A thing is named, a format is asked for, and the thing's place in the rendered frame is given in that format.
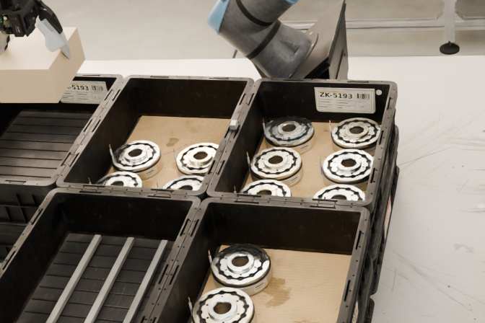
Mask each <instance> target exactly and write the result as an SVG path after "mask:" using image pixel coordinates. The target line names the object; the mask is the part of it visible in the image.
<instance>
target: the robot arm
mask: <svg viewBox="0 0 485 323"><path fill-rule="evenodd" d="M298 1H299V0H218V1H217V2H216V4H215V5H214V7H213V9H212V10H211V12H210V14H209V15H208V18H207V23H208V25H209V26H210V28H211V29H213V30H214V31H215V32H216V33H217V34H218V35H220V36H221V37H222V38H224V39H225V40H226V41H227V42H228V43H229V44H230V45H232V46H233V47H234V48H235V49H237V50H238V51H239V52H240V53H242V54H243V55H244V56H245V57H246V58H247V59H248V60H249V61H251V62H252V64H253V65H254V66H255V69H256V70H257V72H258V73H259V75H260V76H261V78H287V77H288V75H290V74H291V73H292V72H293V70H294V69H295V68H296V67H297V66H298V64H299V63H300V62H301V60H302V59H303V58H304V57H305V55H306V53H307V52H308V50H309V48H310V46H311V43H312V38H311V37H310V36H308V35H307V34H306V33H304V32H301V31H299V30H296V29H294V28H292V27H289V26H287V25H284V24H283V23H282V22H280V21H279V20H278V18H279V17H280V16H281V15H282V14H283V13H285V11H286V10H288V9H289V8H290V7H291V6H292V5H293V4H296V3H297V2H298ZM38 16H39V17H38ZM37 17H38V18H39V19H40V21H41V22H39V23H38V24H37V26H38V29H39V31H41V33H42V34H43V35H44V37H45V46H46V48H47V49H48V50H49V51H50V52H54V51H56V50H58V49H59V48H60V50H61V52H62V53H63V54H64V55H65V56H66V57H67V58H68V59H70V58H71V52H70V48H69V44H68V41H67V39H66V36H65V34H64V31H63V28H62V26H61V23H60V22H59V20H58V17H57V16H56V14H55V13H54V12H53V10H52V9H51V8H50V7H48V6H47V5H45V4H44V3H43V1H42V0H0V55H1V54H2V53H3V52H4V51H5V50H6V49H7V48H8V43H9V41H10V35H14V36H15V37H24V36H25V35H26V36H27V37H29V35H30V34H32V32H33V31H34V30H35V23H36V19H37Z"/></svg>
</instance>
